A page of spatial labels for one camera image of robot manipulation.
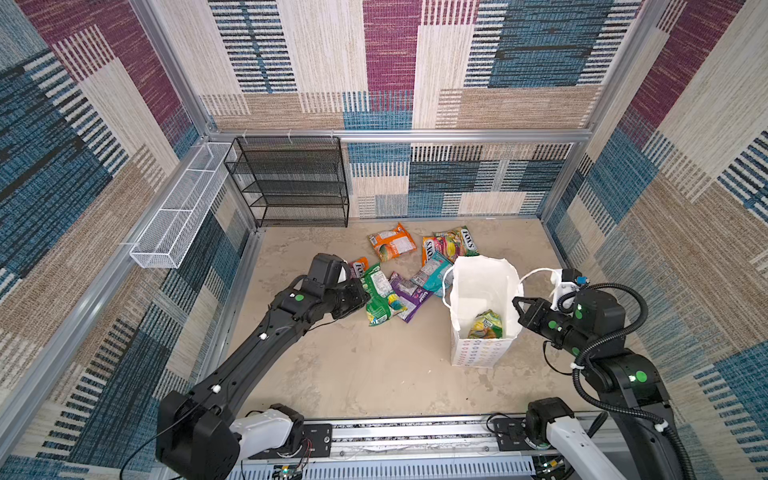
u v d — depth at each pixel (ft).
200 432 1.23
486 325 2.68
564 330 1.78
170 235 3.02
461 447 2.39
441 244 3.53
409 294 3.16
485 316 2.73
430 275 3.26
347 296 2.26
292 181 3.58
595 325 1.55
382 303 2.63
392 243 3.56
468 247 3.55
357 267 3.39
